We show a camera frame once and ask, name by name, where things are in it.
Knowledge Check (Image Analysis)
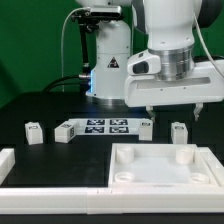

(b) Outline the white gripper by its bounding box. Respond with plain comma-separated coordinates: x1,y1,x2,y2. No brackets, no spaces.
124,50,224,121

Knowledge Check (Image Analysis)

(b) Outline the white square table top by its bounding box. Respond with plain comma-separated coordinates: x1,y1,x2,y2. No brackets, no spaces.
108,143,221,188

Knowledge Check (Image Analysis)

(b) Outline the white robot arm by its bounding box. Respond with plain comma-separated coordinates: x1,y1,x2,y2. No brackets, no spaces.
76,0,224,114

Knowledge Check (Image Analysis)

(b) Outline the white base tag plate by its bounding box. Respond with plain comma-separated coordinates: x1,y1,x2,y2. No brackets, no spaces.
67,117,154,137

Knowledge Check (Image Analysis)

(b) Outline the white U-shaped obstacle fence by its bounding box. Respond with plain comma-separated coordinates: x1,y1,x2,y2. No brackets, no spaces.
0,148,224,214

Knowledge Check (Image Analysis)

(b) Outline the black cable bundle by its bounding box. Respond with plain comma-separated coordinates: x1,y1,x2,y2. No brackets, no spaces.
42,75,92,93

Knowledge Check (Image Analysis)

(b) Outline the black camera on stand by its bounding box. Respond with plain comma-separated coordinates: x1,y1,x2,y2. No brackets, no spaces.
71,5,123,74

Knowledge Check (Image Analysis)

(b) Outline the grey cable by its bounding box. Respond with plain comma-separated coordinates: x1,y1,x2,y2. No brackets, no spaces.
60,7,90,93

